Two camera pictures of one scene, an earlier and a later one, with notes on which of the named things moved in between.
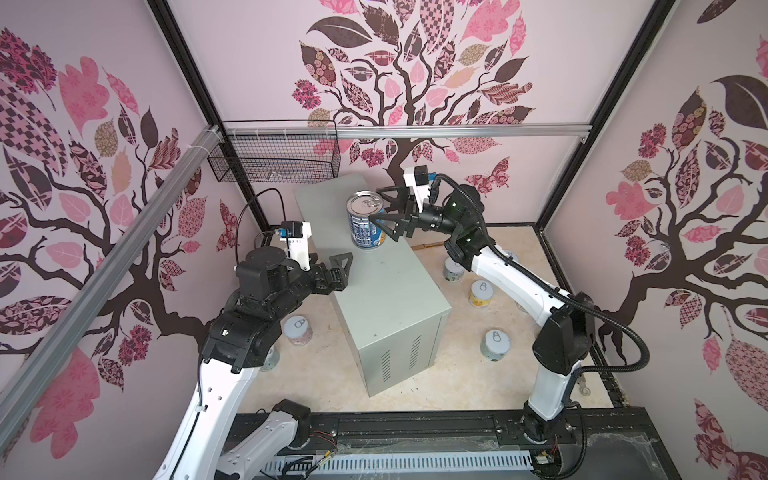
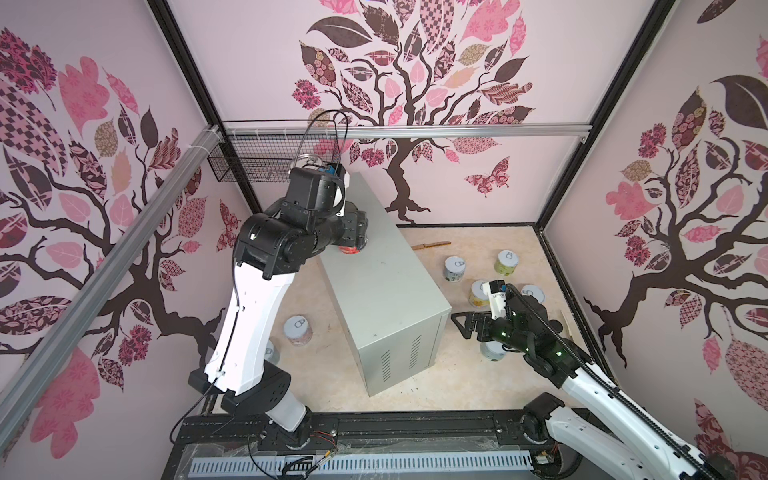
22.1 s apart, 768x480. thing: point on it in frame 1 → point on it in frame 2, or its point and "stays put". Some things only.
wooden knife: (422, 246) stays put
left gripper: (339, 277) → (352, 233)
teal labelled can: (271, 360) stays put
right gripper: (409, 225) → (465, 332)
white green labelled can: (452, 272) stays put
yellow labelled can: (481, 293) stays put
